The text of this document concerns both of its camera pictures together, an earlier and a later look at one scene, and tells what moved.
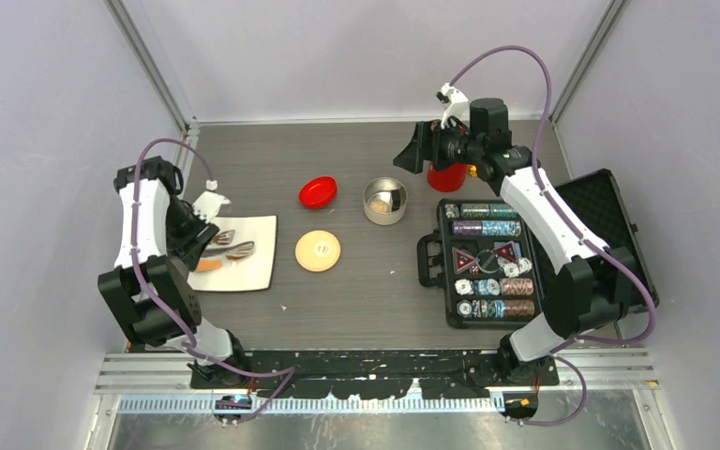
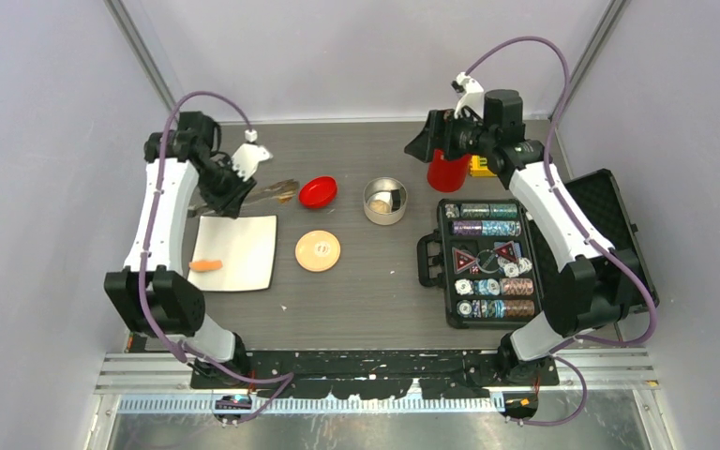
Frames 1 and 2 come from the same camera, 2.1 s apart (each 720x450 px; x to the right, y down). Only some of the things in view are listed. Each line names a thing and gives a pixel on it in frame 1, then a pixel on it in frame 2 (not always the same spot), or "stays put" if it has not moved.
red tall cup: x=448 y=180 stays put
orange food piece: x=206 y=264 stays put
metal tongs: x=233 y=250 → x=252 y=195
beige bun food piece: x=380 y=205 stays put
